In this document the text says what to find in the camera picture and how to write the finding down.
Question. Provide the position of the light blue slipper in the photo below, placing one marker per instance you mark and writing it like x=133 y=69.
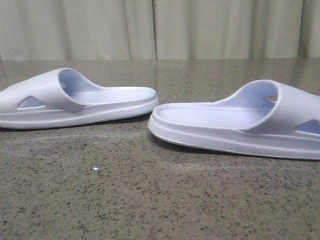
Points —
x=262 y=118
x=64 y=97

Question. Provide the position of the beige background curtain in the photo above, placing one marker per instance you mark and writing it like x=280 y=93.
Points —
x=158 y=29

